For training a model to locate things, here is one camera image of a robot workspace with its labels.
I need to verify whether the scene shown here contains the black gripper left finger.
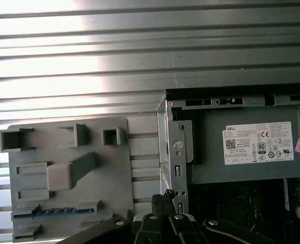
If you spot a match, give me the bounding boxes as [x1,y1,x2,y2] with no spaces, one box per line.
[63,193,166,244]

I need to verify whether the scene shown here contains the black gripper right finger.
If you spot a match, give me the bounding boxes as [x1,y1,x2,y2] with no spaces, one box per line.
[165,189,277,244]

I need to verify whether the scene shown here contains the green RAM stick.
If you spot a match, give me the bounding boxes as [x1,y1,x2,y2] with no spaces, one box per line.
[12,206,96,220]

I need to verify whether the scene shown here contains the grey plastic parts rack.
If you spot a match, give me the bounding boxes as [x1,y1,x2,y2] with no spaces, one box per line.
[0,115,136,243]

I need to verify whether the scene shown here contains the green motherboard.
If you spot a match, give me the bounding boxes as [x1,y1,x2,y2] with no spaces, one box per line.
[188,177,300,244]

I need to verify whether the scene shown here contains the grey power supply with label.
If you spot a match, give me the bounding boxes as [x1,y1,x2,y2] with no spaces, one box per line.
[190,105,300,186]

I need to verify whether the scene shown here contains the black open PC case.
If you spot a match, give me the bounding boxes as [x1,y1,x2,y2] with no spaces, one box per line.
[156,88,300,244]

